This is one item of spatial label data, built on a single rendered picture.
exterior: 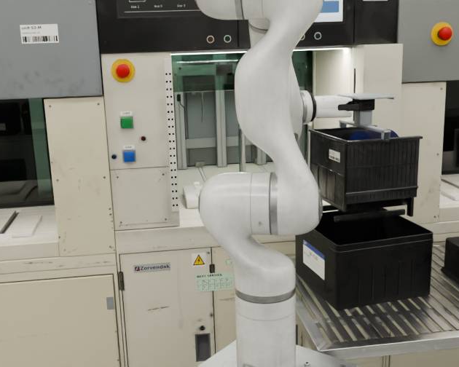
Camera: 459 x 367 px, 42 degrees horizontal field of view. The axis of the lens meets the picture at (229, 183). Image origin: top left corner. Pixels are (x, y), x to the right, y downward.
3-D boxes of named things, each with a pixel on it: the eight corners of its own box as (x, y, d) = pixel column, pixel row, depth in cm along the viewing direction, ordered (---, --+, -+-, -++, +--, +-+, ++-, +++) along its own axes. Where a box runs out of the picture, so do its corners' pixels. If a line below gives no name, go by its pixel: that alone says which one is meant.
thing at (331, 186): (307, 204, 170) (307, 93, 163) (371, 198, 175) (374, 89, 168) (347, 229, 147) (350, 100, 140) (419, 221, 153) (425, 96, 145)
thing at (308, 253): (293, 271, 175) (293, 215, 171) (377, 259, 183) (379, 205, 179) (336, 311, 150) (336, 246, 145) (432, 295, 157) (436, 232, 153)
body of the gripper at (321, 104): (296, 119, 156) (336, 116, 159) (313, 124, 146) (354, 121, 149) (296, 91, 154) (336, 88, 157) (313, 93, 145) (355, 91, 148)
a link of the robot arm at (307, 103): (290, 122, 155) (301, 121, 156) (304, 127, 147) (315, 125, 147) (289, 89, 153) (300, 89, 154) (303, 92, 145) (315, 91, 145)
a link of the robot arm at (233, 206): (294, 304, 112) (293, 180, 106) (197, 301, 114) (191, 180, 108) (296, 279, 123) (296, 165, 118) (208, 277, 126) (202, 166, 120)
